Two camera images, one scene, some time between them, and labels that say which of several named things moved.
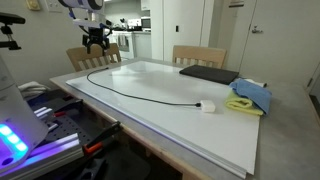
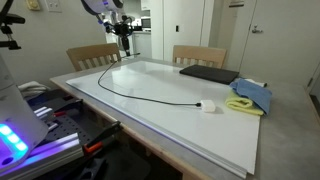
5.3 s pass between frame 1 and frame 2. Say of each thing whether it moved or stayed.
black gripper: moved
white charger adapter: stayed
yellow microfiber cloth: stayed
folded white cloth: stayed
